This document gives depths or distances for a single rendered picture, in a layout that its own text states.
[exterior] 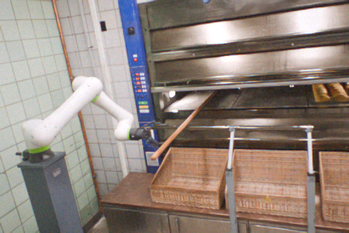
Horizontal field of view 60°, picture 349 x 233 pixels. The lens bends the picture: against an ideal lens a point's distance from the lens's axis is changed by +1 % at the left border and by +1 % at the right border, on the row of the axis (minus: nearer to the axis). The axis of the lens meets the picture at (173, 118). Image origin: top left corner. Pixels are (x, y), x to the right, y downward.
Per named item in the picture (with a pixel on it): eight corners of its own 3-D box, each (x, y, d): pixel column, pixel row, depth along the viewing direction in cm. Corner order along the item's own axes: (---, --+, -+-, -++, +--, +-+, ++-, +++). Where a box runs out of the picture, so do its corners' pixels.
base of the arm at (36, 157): (10, 162, 189) (7, 153, 187) (28, 152, 202) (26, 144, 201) (42, 163, 179) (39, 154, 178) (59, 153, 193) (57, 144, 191)
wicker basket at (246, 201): (235, 178, 257) (233, 148, 249) (308, 182, 236) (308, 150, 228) (225, 211, 214) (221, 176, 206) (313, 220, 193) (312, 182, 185)
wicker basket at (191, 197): (173, 173, 280) (169, 146, 272) (234, 178, 257) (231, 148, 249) (151, 202, 237) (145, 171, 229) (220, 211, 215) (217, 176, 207)
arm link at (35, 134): (28, 138, 160) (97, 72, 180) (20, 133, 172) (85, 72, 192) (45, 153, 167) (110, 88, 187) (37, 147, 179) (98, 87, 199)
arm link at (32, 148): (32, 156, 176) (23, 125, 171) (25, 150, 188) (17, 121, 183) (55, 148, 184) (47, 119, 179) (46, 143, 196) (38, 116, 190)
